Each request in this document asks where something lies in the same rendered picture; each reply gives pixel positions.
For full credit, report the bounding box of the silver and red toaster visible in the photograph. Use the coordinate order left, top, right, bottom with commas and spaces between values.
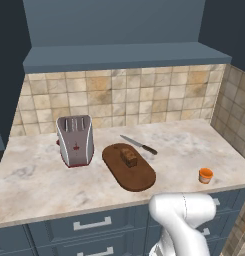
55, 114, 95, 168

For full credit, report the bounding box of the orange jam jar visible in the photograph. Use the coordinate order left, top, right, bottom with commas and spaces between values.
198, 167, 214, 185

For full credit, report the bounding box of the blue-grey cabinet panel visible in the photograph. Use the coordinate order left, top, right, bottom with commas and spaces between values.
0, 224, 38, 256

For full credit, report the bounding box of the blue-grey drawer front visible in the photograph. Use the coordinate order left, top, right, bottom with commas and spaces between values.
196, 210, 242, 248
34, 229, 148, 256
207, 187, 245, 214
27, 204, 151, 248

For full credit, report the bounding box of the brown bread loaf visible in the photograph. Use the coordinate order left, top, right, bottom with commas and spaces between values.
119, 147, 139, 168

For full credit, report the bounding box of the brown oval cutting board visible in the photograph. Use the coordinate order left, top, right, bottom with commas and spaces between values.
101, 142, 157, 193

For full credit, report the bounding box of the blue-grey wall cabinet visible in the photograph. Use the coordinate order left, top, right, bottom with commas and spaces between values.
22, 0, 233, 75

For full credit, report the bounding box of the kitchen knife with dark handle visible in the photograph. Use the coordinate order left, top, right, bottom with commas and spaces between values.
119, 134, 159, 156

